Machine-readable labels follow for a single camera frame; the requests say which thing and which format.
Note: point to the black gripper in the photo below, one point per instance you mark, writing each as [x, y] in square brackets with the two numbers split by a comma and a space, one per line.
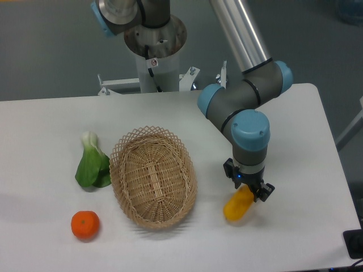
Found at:
[252, 176]

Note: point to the yellow mango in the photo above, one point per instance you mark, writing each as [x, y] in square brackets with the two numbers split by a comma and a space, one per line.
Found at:
[238, 204]

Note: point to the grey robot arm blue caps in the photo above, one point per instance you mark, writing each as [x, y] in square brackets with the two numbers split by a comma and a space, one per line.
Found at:
[155, 37]

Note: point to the woven wicker basket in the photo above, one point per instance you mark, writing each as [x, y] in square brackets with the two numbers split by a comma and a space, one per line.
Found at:
[153, 177]

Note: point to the black device at table edge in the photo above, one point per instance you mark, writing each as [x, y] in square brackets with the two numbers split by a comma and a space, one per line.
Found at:
[353, 242]

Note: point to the white table leg right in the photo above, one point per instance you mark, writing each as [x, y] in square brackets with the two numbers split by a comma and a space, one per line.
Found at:
[350, 131]

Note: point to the green bok choy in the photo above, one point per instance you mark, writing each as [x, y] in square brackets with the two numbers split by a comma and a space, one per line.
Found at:
[93, 168]

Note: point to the orange tangerine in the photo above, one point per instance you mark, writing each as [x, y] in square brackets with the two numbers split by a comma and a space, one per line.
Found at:
[85, 225]

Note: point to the blue water jug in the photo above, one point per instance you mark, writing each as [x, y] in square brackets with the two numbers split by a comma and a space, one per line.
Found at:
[349, 11]

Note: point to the white metal base frame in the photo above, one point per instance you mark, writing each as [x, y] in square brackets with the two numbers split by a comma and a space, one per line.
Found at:
[187, 82]

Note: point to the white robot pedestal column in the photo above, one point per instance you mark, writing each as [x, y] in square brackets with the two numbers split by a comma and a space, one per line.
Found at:
[158, 74]

